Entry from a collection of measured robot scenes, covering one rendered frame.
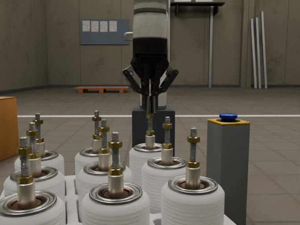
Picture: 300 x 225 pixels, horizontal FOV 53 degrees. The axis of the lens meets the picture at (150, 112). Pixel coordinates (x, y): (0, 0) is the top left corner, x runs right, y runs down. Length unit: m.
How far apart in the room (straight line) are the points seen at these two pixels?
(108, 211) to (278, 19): 9.56
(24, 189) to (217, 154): 0.42
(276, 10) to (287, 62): 1.51
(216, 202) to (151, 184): 0.15
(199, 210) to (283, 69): 9.43
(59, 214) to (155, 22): 0.41
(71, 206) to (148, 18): 0.39
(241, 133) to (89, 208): 0.39
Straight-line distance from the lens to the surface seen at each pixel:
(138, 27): 0.65
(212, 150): 0.71
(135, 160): 0.66
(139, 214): 0.42
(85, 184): 0.53
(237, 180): 0.71
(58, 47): 9.32
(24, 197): 0.43
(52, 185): 0.52
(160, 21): 0.65
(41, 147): 0.65
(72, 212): 0.57
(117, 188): 0.43
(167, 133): 0.57
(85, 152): 0.66
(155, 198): 0.56
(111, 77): 9.00
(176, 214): 0.45
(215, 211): 0.46
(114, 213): 0.41
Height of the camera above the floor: 0.42
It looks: 7 degrees down
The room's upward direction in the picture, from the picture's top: straight up
